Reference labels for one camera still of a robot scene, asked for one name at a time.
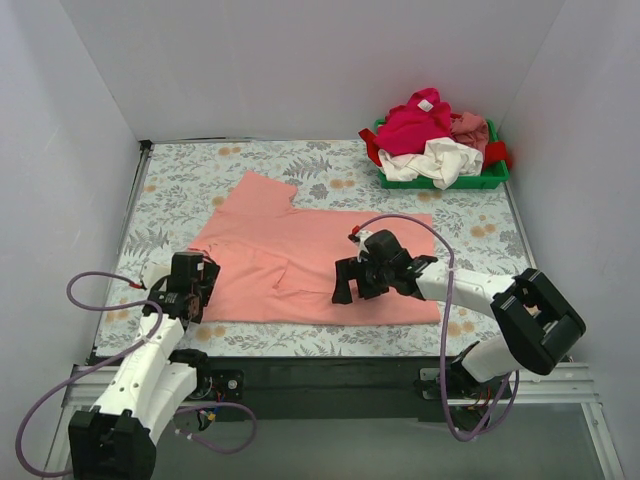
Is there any salmon pink t shirt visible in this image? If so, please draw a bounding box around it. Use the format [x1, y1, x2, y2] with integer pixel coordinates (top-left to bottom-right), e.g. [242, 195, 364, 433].
[190, 172, 440, 326]

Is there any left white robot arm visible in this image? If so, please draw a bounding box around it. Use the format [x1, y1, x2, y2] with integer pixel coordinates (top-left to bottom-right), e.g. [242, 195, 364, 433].
[68, 251, 220, 479]

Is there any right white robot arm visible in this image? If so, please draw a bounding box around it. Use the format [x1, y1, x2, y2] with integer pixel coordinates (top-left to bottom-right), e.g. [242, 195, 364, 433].
[332, 230, 586, 398]

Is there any floral table mat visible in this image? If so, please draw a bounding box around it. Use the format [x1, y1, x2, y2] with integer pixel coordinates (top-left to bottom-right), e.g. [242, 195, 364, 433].
[116, 140, 535, 356]

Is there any white t shirt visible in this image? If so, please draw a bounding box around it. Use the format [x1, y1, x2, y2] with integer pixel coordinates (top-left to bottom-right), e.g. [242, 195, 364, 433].
[378, 137, 484, 190]

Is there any green plastic bin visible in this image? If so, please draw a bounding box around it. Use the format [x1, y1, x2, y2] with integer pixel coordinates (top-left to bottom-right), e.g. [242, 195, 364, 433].
[378, 119, 511, 190]

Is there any magenta t shirt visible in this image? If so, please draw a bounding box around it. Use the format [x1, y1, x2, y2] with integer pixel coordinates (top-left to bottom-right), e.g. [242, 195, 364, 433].
[374, 88, 451, 156]

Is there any red t shirt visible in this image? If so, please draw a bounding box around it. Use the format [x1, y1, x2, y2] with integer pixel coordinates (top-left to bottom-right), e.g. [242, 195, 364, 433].
[358, 129, 508, 170]

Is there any dusty pink t shirt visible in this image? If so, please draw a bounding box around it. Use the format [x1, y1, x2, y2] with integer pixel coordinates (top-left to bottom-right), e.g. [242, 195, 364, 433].
[450, 112, 490, 152]

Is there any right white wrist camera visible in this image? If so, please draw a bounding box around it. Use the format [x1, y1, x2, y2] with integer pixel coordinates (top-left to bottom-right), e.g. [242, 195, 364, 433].
[348, 225, 373, 252]

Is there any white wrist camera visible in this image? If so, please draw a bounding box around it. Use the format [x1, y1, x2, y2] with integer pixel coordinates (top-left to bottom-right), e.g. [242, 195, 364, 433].
[348, 225, 373, 252]
[132, 262, 170, 290]

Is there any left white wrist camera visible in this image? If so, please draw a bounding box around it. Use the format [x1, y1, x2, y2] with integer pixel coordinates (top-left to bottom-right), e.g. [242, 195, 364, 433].
[132, 262, 170, 290]

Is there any aluminium frame rail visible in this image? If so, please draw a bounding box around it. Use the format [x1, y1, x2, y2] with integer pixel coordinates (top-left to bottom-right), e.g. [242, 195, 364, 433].
[41, 359, 626, 480]

